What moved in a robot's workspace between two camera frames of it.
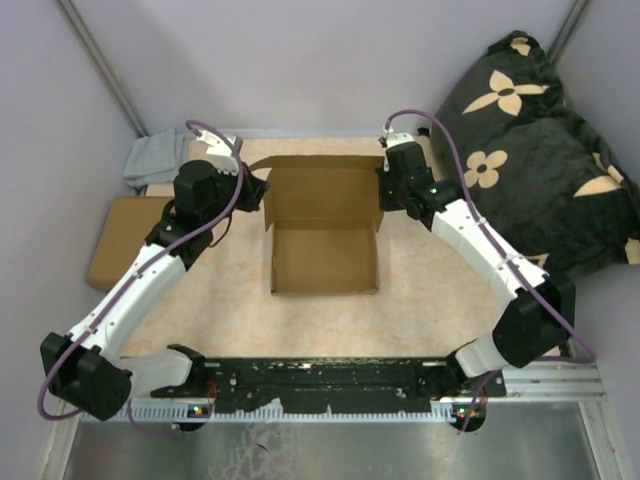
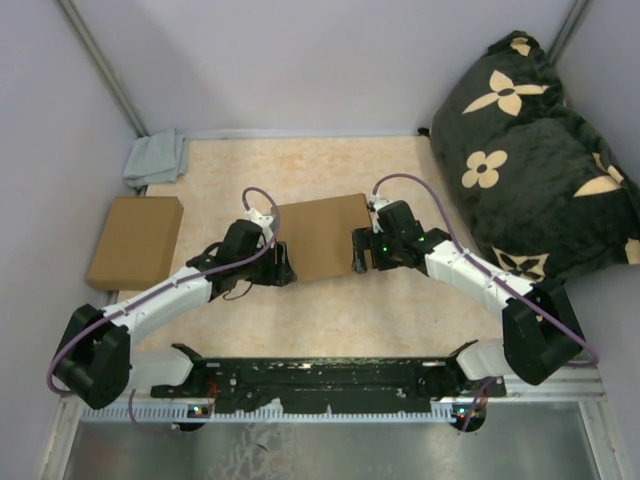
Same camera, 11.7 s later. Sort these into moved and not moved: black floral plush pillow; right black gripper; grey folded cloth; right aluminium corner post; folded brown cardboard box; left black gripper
Moved: left black gripper; right black gripper
Not moved: right aluminium corner post; black floral plush pillow; grey folded cloth; folded brown cardboard box
